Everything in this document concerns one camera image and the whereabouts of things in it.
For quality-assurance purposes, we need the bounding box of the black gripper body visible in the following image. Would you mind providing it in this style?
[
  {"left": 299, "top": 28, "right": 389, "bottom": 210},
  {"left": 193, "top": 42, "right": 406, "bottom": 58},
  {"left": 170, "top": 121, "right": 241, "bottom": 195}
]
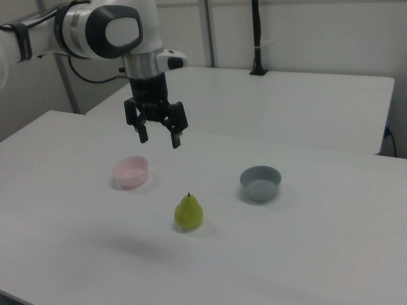
[{"left": 128, "top": 74, "right": 170, "bottom": 123}]

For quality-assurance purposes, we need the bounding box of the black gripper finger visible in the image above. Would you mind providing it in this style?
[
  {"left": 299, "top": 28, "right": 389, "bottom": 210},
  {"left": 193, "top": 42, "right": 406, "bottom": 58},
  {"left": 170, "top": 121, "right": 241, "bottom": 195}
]
[
  {"left": 123, "top": 97, "right": 150, "bottom": 144},
  {"left": 160, "top": 100, "right": 190, "bottom": 150}
]

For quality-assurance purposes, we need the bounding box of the green pear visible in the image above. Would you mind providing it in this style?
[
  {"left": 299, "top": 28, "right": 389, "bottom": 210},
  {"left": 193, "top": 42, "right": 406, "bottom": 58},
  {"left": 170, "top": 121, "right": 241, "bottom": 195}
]
[{"left": 174, "top": 191, "right": 204, "bottom": 230}]

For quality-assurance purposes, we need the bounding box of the pink plastic bowl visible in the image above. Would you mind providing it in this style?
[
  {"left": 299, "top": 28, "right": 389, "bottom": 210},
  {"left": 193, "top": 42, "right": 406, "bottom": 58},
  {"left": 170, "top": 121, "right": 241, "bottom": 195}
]
[{"left": 113, "top": 155, "right": 149, "bottom": 189}]

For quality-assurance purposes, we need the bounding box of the grey plastic bowl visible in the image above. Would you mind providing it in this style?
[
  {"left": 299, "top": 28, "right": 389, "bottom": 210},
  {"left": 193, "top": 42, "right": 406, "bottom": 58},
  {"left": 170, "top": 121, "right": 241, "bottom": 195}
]
[{"left": 239, "top": 165, "right": 283, "bottom": 202}]

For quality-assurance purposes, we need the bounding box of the black pole with clamp base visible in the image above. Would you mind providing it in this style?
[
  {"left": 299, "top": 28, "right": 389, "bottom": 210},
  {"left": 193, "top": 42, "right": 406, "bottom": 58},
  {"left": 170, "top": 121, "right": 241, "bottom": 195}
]
[{"left": 249, "top": 0, "right": 268, "bottom": 76}]

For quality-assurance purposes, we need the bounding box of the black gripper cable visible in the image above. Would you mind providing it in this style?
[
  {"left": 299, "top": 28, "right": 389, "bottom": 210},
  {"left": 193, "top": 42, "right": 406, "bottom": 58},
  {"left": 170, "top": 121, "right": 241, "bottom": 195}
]
[{"left": 67, "top": 56, "right": 130, "bottom": 85}]

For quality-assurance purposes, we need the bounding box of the grey metal frame post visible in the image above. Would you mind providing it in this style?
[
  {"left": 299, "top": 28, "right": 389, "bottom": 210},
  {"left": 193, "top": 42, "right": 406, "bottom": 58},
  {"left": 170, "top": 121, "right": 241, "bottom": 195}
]
[{"left": 54, "top": 53, "right": 81, "bottom": 114}]

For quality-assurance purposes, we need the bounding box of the black strap on arm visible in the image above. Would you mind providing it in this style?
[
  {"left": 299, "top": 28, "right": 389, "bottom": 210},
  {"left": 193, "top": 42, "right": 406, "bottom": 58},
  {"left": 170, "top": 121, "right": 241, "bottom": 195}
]
[{"left": 11, "top": 23, "right": 34, "bottom": 64}]

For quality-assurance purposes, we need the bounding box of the black cable at table edge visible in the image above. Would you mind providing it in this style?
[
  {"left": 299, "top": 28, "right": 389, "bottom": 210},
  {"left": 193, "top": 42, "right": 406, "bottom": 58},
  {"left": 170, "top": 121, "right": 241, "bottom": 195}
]
[{"left": 383, "top": 125, "right": 398, "bottom": 158}]

